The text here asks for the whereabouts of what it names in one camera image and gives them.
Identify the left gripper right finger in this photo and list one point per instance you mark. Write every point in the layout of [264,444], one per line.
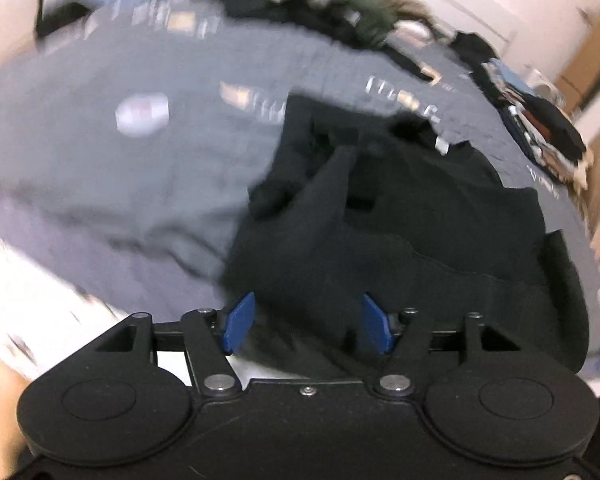
[403,340]

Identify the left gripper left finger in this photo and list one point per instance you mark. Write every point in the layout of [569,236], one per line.
[210,337]

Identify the black sweatshirt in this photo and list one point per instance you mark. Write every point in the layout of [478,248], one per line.
[358,205]

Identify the near folded clothes stack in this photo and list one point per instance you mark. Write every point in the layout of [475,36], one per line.
[548,138]

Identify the folded clothes stack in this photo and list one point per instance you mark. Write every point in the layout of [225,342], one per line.
[496,80]
[548,138]

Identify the far folded clothes stack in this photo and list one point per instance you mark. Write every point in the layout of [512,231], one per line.
[496,80]

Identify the black clothes pile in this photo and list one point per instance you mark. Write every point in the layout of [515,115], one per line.
[326,18]

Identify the grey quilted bedspread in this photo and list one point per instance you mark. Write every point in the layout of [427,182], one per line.
[128,146]

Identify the dark green garment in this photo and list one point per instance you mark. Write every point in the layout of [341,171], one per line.
[373,20]

